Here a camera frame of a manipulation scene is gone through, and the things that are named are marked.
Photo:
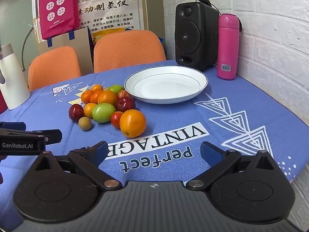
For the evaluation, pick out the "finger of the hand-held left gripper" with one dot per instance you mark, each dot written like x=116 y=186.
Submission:
x=12 y=125
x=21 y=142

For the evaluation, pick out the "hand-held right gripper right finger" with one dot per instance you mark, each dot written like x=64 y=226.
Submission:
x=210 y=153

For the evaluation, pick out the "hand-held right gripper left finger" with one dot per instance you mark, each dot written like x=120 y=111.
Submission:
x=102 y=151

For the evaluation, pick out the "tan longan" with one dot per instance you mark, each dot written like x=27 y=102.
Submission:
x=85 y=123

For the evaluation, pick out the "small red plum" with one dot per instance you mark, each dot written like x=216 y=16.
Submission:
x=116 y=120

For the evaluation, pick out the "green apple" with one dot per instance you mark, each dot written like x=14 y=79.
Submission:
x=115 y=88
x=103 y=112

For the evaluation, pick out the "large orange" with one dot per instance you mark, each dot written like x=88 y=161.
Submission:
x=132 y=123

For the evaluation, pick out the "dark red plum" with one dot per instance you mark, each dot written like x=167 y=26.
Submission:
x=125 y=104
x=76 y=112

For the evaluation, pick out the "medium orange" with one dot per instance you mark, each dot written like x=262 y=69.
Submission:
x=107 y=98

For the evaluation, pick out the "mandarin orange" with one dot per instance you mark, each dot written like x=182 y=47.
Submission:
x=85 y=96
x=94 y=97

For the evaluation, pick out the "pinkish red plum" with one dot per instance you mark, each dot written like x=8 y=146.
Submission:
x=123 y=93

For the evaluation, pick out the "white plate with blue rim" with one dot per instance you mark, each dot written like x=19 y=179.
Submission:
x=166 y=87

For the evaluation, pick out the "red object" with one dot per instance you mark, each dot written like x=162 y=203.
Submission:
x=2 y=104

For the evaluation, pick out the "white bottle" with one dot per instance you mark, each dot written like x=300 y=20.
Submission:
x=12 y=84

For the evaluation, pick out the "narrow orange chair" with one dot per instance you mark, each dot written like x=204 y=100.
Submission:
x=53 y=65

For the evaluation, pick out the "wide orange chair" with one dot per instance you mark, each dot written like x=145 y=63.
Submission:
x=128 y=50

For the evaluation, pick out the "pink thermos bottle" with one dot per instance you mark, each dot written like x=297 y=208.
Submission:
x=228 y=43

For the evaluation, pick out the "black loudspeaker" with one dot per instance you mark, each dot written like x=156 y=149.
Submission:
x=190 y=36

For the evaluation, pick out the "pink tote bag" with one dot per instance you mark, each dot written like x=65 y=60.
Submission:
x=56 y=12

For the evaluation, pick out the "framed wall poster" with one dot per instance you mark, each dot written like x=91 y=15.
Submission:
x=108 y=12

